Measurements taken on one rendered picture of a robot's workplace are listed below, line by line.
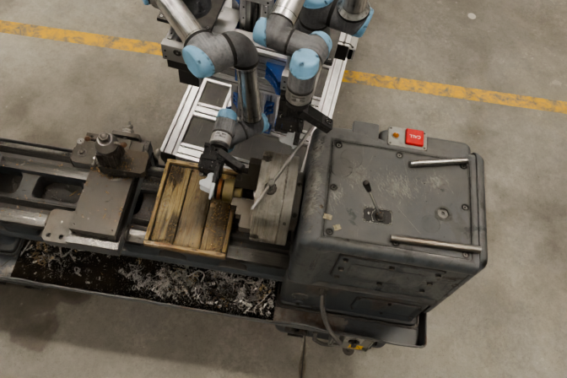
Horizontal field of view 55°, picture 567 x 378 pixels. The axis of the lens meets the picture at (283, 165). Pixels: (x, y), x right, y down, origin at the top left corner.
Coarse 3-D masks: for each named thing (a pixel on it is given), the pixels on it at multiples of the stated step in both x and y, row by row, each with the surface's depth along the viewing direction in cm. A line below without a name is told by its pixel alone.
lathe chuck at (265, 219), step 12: (276, 156) 185; (288, 156) 187; (264, 168) 179; (276, 168) 180; (264, 180) 177; (276, 192) 176; (264, 204) 176; (276, 204) 176; (252, 216) 177; (264, 216) 177; (276, 216) 176; (252, 228) 179; (264, 228) 179; (276, 228) 178; (264, 240) 185
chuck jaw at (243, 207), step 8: (232, 200) 188; (240, 200) 188; (248, 200) 188; (232, 208) 189; (240, 208) 186; (248, 208) 187; (240, 216) 185; (248, 216) 185; (240, 224) 184; (248, 224) 184; (248, 232) 186
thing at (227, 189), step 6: (222, 180) 190; (228, 180) 189; (234, 180) 189; (216, 186) 188; (222, 186) 188; (228, 186) 187; (234, 186) 187; (216, 192) 188; (222, 192) 188; (228, 192) 187; (234, 192) 188; (240, 192) 188; (216, 198) 190; (222, 198) 188; (228, 198) 188
